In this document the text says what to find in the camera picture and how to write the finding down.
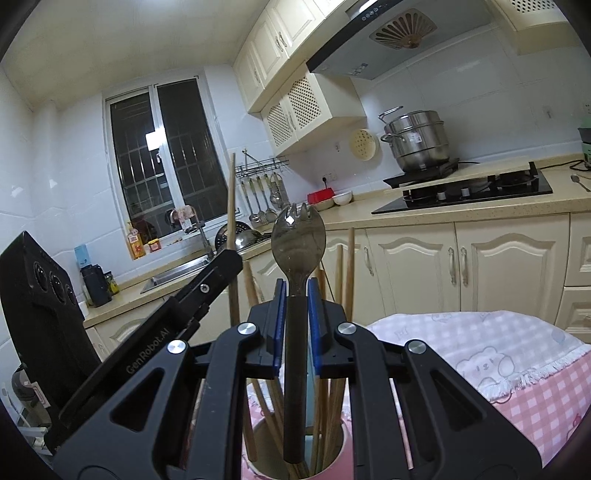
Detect black jug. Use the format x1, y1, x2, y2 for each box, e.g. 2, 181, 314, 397
81, 264, 113, 308

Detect pink checked tablecloth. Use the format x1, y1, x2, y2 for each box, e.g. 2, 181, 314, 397
245, 342, 591, 467

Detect barred kitchen window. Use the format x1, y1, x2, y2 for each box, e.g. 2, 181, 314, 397
102, 78, 227, 232

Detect yellow bottle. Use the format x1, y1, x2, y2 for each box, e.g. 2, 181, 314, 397
126, 222, 146, 260

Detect grey range hood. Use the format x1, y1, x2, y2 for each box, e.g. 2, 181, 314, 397
306, 0, 497, 81

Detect steel faucet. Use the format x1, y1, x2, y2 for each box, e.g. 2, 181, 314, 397
182, 220, 215, 259

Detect pink cup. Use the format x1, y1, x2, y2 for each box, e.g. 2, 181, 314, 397
242, 406, 356, 480

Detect steel sink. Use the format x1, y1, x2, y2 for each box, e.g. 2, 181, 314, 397
141, 256, 215, 295

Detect metal wall rack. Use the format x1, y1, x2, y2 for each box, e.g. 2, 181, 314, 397
235, 148, 291, 178

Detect dark metal spork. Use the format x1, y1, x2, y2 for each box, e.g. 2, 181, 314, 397
270, 202, 328, 464

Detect steel colander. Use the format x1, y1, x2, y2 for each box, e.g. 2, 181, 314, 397
215, 220, 264, 252

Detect wooden chopstick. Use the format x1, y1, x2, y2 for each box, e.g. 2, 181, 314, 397
228, 154, 241, 326

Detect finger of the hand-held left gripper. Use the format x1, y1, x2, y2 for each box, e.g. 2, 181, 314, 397
167, 250, 245, 346

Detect small grey appliance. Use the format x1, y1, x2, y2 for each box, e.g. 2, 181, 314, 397
9, 362, 51, 416

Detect cream wall cabinet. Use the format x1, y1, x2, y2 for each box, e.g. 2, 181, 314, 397
233, 0, 352, 114
489, 0, 571, 56

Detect row of hanging metal ladles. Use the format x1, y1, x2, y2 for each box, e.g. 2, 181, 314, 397
239, 172, 286, 226

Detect pink cloth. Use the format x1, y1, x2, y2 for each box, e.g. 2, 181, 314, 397
168, 206, 197, 227

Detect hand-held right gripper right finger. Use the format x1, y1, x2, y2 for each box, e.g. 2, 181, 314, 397
308, 277, 542, 480

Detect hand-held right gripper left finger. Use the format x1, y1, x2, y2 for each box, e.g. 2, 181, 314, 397
52, 278, 286, 480

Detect steel steamer pot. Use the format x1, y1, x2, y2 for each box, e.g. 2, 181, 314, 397
379, 106, 451, 172

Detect cream lower kitchen cabinets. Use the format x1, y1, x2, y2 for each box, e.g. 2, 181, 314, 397
85, 213, 591, 370

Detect cream lattice door cabinet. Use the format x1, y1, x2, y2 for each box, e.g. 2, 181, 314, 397
261, 65, 368, 157

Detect black induction cooker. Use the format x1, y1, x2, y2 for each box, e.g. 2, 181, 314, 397
382, 158, 462, 189

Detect bunch of wooden chopsticks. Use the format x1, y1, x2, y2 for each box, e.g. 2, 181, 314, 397
242, 226, 356, 480

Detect black gas stove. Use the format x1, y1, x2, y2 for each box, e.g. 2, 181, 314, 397
370, 161, 554, 215

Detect green appliance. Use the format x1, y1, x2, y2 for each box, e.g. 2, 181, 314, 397
577, 124, 591, 169

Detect round cream steamer tray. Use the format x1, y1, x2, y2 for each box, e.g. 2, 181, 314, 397
349, 128, 380, 161

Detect white bear print towel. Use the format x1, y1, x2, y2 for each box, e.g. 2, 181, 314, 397
365, 310, 591, 402

